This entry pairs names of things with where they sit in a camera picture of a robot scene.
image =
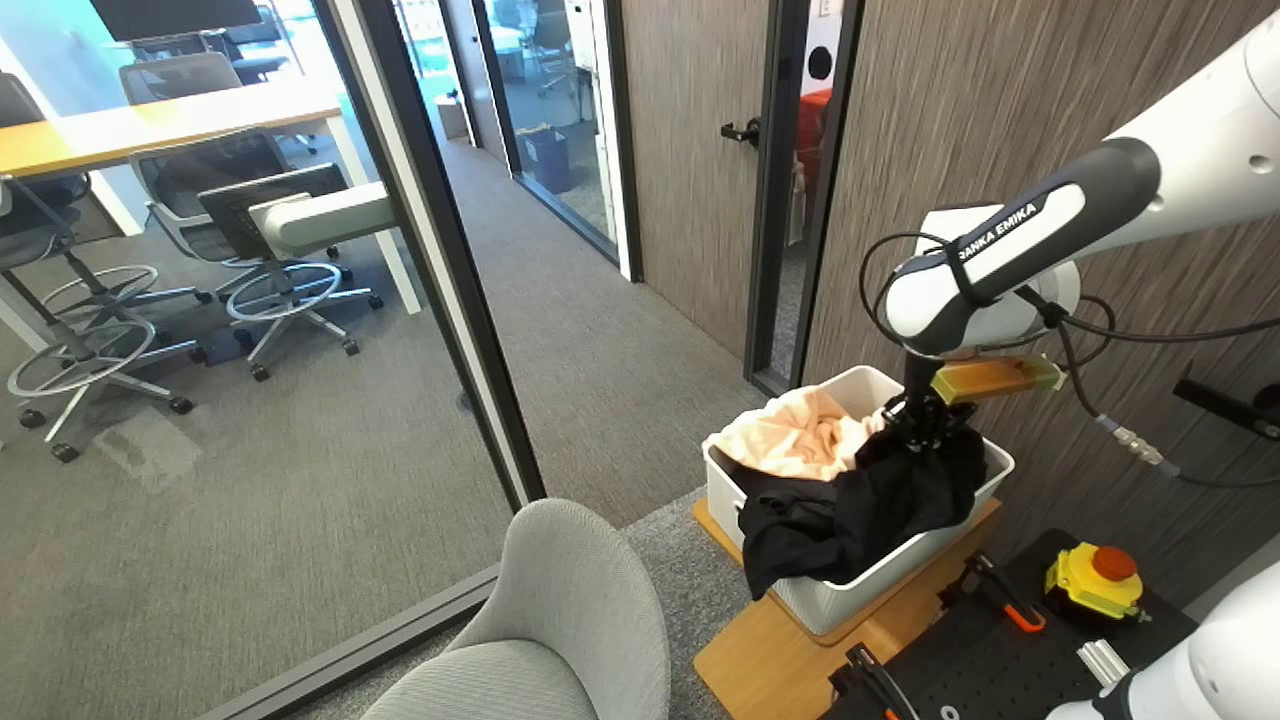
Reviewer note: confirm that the grey office stool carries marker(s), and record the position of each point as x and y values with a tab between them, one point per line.
291	224
94	322

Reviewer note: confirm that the grey office stool far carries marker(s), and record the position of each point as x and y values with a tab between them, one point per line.
94	322

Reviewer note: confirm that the wooden door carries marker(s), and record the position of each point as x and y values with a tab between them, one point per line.
697	66

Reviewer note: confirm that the peach cloth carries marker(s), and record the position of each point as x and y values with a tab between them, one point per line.
801	437

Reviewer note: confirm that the grey office stool near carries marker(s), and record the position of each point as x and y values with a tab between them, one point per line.
291	224

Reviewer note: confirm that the orange handled tool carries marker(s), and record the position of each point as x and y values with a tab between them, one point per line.
1024	616

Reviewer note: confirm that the yellow emergency stop button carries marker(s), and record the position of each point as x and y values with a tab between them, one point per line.
1096	576

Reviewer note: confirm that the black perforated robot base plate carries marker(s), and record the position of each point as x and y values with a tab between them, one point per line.
975	666

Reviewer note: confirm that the black glass door frame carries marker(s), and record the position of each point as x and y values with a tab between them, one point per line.
378	71

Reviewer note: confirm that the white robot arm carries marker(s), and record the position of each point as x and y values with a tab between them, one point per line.
1198	159

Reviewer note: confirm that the wooden top white desk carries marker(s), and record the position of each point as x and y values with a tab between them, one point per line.
84	141

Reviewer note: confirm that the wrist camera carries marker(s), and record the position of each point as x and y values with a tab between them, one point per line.
983	379

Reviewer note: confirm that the grey chair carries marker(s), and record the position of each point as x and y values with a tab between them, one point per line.
574	629

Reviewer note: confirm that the black door handle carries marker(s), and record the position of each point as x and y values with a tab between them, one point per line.
742	132

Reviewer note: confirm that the black cloth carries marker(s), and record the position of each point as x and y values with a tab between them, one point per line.
839	528

